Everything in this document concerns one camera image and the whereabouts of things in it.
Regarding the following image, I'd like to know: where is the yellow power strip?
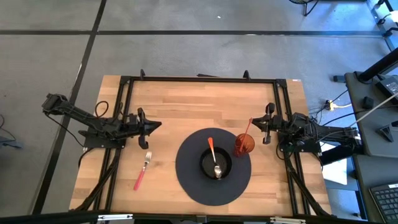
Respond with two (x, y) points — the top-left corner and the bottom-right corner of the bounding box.
(325, 100), (353, 111)

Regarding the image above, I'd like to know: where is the dark round woven placemat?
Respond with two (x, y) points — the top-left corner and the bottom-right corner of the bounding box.
(175, 127), (252, 207)

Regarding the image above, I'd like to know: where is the black desk beam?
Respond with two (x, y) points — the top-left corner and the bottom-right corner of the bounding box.
(318, 141), (366, 166)

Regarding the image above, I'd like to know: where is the white paper sheet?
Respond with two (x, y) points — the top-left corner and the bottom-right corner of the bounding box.
(321, 142), (348, 186)

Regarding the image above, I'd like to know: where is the grey desk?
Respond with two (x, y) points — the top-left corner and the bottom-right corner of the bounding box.
(344, 71), (398, 158)
(353, 154), (398, 224)

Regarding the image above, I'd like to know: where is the silver metal bracket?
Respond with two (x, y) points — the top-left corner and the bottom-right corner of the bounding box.
(269, 216), (307, 224)
(97, 213), (134, 222)

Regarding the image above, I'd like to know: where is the black pole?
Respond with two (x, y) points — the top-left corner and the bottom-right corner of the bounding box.
(359, 46), (398, 82)

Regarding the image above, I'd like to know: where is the black bowl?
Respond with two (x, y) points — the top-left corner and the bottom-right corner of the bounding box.
(200, 145), (233, 179)

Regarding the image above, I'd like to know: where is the orange drinking straw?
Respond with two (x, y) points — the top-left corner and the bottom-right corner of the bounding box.
(238, 117), (254, 154)

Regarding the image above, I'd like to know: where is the black power adapter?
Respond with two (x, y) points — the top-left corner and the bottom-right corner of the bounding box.
(375, 75), (398, 96)

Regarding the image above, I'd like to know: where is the orange faceted plastic tumbler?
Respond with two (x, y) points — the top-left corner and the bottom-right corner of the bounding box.
(233, 133), (256, 158)

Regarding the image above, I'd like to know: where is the spoon with orange handle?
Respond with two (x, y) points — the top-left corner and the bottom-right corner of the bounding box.
(207, 136), (223, 180)

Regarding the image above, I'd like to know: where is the black keyboard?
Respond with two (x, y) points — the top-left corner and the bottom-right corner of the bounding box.
(369, 182), (398, 223)

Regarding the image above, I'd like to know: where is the fork with pink handle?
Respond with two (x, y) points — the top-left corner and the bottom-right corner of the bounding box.
(133, 151), (153, 192)

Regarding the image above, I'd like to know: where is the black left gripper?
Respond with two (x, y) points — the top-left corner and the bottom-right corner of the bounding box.
(128, 107), (162, 149)

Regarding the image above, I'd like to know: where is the black triangular stand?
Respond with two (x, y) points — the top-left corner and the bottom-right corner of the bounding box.
(375, 124), (395, 143)

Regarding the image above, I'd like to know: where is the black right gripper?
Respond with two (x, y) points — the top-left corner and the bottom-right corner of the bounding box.
(251, 102), (282, 146)

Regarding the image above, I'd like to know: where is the small black device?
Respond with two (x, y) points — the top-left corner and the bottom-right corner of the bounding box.
(361, 96), (374, 110)

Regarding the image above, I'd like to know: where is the white cable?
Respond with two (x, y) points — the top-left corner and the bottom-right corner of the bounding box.
(349, 92), (398, 129)

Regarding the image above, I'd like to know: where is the black aluminium table frame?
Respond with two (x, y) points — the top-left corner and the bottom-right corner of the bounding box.
(0, 68), (398, 224)

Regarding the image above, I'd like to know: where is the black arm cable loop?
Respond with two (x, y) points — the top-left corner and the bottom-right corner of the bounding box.
(95, 100), (109, 119)

